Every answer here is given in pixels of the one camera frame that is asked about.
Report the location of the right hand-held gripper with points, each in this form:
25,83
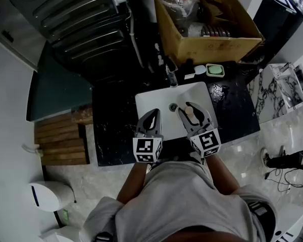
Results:
205,141

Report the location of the small beige bottle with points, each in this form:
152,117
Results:
189,110

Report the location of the stack of dark discs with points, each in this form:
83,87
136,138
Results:
215,31

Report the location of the white round trash bin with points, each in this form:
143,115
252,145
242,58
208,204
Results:
49,196

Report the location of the person's left forearm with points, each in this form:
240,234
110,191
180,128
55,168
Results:
133,183

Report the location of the metal sink drain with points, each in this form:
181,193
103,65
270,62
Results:
173,107

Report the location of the chrome sink faucet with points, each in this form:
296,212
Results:
172,77

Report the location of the white marble side counter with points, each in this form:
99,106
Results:
275,92

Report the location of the small white box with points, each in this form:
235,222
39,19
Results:
190,76

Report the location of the black marble sink counter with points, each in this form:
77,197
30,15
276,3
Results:
111,125

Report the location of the green soap dish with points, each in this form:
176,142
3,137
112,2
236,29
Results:
215,70

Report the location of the person's grey shirt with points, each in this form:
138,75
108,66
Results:
181,200

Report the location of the small dark container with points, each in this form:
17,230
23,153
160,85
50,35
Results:
189,64

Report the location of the wooden slatted mat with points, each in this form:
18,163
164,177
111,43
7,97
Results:
61,140

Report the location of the person's right forearm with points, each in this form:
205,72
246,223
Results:
222,175

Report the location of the dark ridged appliance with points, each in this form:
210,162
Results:
78,26

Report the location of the clear bag with red-capped jug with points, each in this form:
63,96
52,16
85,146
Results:
178,1

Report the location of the large cardboard box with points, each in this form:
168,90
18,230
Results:
204,50

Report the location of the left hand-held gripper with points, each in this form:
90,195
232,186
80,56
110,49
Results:
147,147

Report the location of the white sink basin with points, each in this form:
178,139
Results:
154,99

